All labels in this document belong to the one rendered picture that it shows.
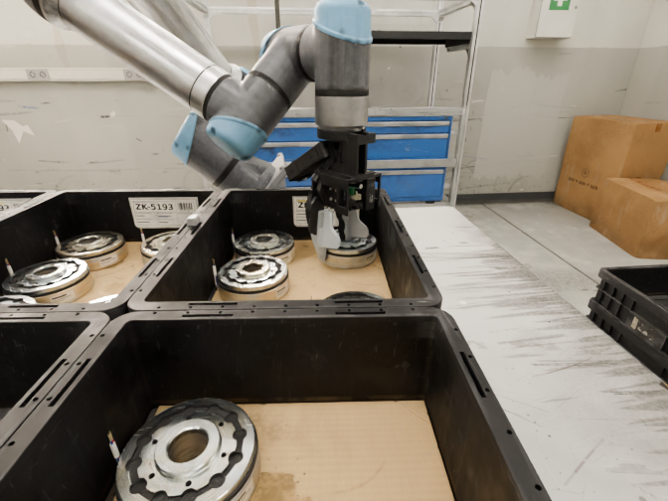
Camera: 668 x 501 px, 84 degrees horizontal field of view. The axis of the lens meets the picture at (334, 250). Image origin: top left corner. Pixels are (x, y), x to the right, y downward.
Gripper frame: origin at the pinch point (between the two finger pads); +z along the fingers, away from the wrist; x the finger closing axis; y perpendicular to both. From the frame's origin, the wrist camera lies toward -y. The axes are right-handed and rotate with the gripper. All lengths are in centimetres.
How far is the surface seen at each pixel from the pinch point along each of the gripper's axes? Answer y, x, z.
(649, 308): 38, 76, 27
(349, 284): 8.0, -3.5, 2.3
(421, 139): -105, 171, 11
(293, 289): 3.5, -10.8, 2.3
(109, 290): -14.6, -31.4, 2.4
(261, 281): 2.9, -15.6, -0.7
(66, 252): -25.9, -34.4, -0.7
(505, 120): -113, 304, 10
